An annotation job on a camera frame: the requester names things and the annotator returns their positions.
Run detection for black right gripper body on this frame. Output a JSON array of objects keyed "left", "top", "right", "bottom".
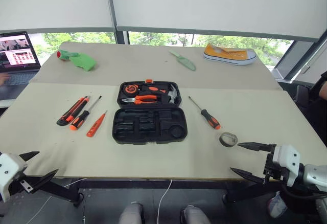
[{"left": 262, "top": 145, "right": 285, "bottom": 183}]

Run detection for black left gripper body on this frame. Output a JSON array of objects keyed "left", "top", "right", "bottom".
[{"left": 8, "top": 169, "right": 33, "bottom": 197}]

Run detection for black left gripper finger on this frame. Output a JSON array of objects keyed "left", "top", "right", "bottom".
[
  {"left": 25, "top": 168, "right": 60, "bottom": 193},
  {"left": 18, "top": 151, "right": 40, "bottom": 162}
]

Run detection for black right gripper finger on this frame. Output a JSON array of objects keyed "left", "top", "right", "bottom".
[
  {"left": 229, "top": 167, "right": 267, "bottom": 185},
  {"left": 237, "top": 142, "right": 277, "bottom": 153}
]

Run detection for grey black tape roll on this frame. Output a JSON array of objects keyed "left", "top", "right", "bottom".
[{"left": 219, "top": 131, "right": 239, "bottom": 148}]

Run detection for black orange handled screwdriver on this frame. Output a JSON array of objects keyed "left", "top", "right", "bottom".
[
  {"left": 188, "top": 96, "right": 221, "bottom": 130},
  {"left": 69, "top": 95, "right": 103, "bottom": 131}
]

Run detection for black orange utility knife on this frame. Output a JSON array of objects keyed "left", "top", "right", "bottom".
[{"left": 56, "top": 96, "right": 90, "bottom": 126}]

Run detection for orange voltage tester pen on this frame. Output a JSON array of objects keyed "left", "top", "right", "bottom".
[{"left": 86, "top": 110, "right": 108, "bottom": 138}]

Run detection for black tool case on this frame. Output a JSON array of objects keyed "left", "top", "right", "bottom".
[{"left": 111, "top": 79, "right": 189, "bottom": 145}]

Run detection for grey rounded robot foot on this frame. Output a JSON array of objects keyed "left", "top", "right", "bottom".
[
  {"left": 179, "top": 204, "right": 213, "bottom": 224},
  {"left": 118, "top": 200, "right": 144, "bottom": 224}
]

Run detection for black office chair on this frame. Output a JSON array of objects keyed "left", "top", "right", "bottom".
[{"left": 293, "top": 83, "right": 319, "bottom": 111}]

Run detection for person in dark clothes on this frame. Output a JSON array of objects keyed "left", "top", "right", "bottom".
[{"left": 308, "top": 71, "right": 327, "bottom": 148}]

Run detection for yellow canvas sneaker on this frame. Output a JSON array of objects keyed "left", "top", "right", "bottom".
[{"left": 203, "top": 43, "right": 258, "bottom": 66}]

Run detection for open laptop computer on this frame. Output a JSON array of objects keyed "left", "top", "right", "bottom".
[{"left": 0, "top": 31, "right": 42, "bottom": 102}]

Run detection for green garden scoop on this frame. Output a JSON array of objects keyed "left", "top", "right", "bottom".
[{"left": 56, "top": 50, "right": 98, "bottom": 72}]

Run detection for green garden trowel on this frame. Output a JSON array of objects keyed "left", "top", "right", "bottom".
[{"left": 168, "top": 50, "right": 197, "bottom": 72}]

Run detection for orange black tape measure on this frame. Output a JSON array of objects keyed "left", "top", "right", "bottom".
[{"left": 124, "top": 84, "right": 139, "bottom": 95}]

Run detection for wide white roller blind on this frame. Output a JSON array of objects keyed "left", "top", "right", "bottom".
[{"left": 108, "top": 0, "right": 327, "bottom": 43}]

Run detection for narrow white roller blind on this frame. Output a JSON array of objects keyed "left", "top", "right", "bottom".
[{"left": 0, "top": 0, "right": 116, "bottom": 34}]

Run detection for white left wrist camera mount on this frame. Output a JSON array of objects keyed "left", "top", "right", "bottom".
[{"left": 0, "top": 152, "right": 28, "bottom": 203}]

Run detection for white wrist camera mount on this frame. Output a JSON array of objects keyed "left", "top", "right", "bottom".
[
  {"left": 271, "top": 144, "right": 305, "bottom": 188},
  {"left": 0, "top": 152, "right": 28, "bottom": 203}
]

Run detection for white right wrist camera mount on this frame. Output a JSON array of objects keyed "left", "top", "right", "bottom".
[{"left": 271, "top": 144, "right": 305, "bottom": 188}]

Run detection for thin white cable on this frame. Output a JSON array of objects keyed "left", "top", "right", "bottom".
[{"left": 25, "top": 177, "right": 88, "bottom": 224}]

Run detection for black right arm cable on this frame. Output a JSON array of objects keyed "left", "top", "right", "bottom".
[{"left": 280, "top": 184, "right": 327, "bottom": 205}]

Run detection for white cable under table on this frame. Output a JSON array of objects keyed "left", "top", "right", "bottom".
[{"left": 156, "top": 178, "right": 173, "bottom": 224}]

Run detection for black table frame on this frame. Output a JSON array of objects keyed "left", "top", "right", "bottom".
[{"left": 24, "top": 174, "right": 283, "bottom": 208}]

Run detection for claw hammer black orange handle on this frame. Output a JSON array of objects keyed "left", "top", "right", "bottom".
[{"left": 142, "top": 84, "right": 180, "bottom": 105}]

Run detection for orange handled pliers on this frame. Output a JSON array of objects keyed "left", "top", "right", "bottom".
[{"left": 121, "top": 94, "right": 158, "bottom": 105}]

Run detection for grey window post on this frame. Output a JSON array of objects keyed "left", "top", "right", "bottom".
[{"left": 104, "top": 0, "right": 130, "bottom": 47}]

